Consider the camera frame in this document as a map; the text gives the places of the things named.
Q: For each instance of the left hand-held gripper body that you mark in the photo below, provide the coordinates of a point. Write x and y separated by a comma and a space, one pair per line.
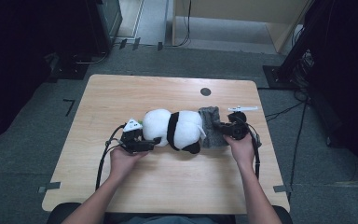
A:
129, 138

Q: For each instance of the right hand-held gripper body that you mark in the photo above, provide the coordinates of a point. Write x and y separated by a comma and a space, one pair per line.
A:
237, 124

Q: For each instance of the grey fuzzy cloth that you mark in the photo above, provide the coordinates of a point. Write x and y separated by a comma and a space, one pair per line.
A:
209, 130

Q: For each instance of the panda plush toy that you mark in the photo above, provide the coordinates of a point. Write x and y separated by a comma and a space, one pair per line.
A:
185, 127

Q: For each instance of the person's left hand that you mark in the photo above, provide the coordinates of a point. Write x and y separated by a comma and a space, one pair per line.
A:
124, 161

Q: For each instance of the person's right hand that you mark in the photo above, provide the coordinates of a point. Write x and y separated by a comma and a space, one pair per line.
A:
242, 152

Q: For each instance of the dark round table grommet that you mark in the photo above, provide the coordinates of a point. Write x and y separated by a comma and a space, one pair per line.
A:
205, 91

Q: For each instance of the black square stand base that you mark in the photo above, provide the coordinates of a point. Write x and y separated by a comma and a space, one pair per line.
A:
272, 77

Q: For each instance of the black angled floor tape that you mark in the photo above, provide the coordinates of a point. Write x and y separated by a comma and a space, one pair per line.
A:
71, 105

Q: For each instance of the grey tape strip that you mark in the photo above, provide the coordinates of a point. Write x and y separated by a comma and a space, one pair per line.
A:
49, 187
282, 188

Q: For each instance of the person's dark clothing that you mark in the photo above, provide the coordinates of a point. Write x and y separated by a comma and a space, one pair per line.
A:
167, 220

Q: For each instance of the dark floor tape strip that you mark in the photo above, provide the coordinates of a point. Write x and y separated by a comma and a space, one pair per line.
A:
122, 43
160, 46

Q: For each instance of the light wooden cabinet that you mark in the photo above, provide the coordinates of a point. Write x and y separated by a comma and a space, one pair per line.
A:
230, 6

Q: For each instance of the dark equipment cabinet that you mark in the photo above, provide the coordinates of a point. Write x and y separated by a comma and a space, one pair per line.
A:
112, 18

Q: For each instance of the dark curtain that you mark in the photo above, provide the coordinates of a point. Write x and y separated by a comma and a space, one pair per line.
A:
351, 77
15, 62

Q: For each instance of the black slanted stand post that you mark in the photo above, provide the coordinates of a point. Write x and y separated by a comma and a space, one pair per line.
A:
304, 40

